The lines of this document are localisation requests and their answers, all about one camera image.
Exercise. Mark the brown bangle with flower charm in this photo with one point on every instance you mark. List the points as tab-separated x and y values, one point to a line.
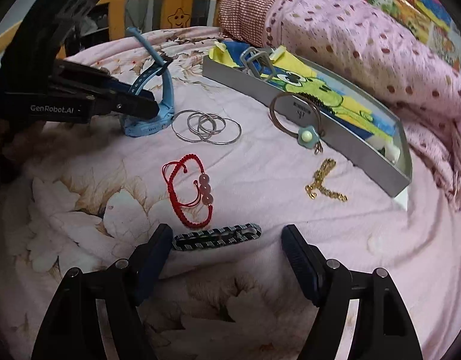
309	135

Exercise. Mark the yellow cartoon frog towel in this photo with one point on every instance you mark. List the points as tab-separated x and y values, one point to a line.
339	101

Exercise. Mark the small white object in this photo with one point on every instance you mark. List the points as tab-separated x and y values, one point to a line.
390	150

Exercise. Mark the silver bangle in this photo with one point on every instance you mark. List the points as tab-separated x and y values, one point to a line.
222	120
180	135
236	137
192	129

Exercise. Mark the grey metal tray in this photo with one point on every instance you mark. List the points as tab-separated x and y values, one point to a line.
328	135

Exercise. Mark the light blue clothes peg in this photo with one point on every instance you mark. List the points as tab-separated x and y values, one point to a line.
163	101

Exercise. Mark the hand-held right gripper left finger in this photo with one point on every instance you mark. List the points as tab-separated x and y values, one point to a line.
155	258

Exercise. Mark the pink floral bed sheet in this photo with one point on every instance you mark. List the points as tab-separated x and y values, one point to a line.
253	183

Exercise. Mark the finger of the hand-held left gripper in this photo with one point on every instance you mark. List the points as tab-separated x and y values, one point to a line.
119	84
132	107

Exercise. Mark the red checkered pillow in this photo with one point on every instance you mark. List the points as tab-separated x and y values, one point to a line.
245	7

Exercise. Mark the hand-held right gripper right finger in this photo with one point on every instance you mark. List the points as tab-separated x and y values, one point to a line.
301	258

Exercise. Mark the pink dotted quilt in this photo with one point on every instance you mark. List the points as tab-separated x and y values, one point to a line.
365	45

